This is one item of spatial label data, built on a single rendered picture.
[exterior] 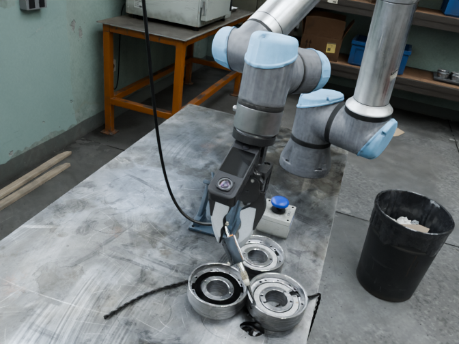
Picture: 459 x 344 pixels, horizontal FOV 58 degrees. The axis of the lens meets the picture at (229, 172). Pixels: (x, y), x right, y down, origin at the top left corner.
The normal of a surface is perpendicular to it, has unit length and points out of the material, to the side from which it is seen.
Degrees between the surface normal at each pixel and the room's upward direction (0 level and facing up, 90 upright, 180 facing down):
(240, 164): 23
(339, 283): 0
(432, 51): 90
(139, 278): 0
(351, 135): 95
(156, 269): 0
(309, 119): 90
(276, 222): 90
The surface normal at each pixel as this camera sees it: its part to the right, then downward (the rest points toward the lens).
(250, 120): -0.39, 0.28
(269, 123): 0.42, 0.41
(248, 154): 0.01, -0.62
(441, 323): 0.13, -0.86
